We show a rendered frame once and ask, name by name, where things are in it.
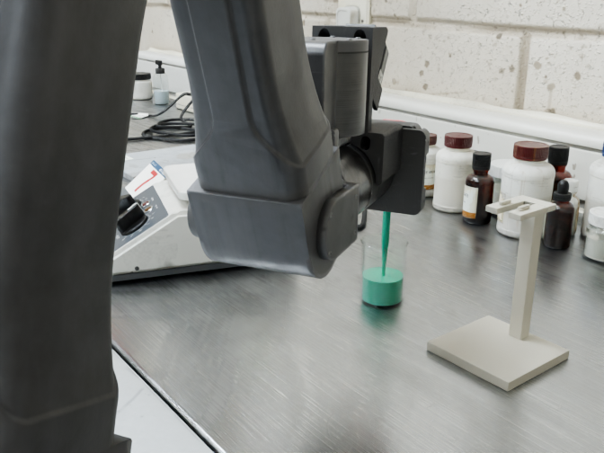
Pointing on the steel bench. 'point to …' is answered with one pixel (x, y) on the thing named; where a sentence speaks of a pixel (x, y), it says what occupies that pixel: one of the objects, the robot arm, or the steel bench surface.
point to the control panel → (146, 214)
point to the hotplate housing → (164, 245)
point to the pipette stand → (486, 368)
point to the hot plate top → (181, 178)
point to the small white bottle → (574, 200)
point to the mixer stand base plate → (178, 155)
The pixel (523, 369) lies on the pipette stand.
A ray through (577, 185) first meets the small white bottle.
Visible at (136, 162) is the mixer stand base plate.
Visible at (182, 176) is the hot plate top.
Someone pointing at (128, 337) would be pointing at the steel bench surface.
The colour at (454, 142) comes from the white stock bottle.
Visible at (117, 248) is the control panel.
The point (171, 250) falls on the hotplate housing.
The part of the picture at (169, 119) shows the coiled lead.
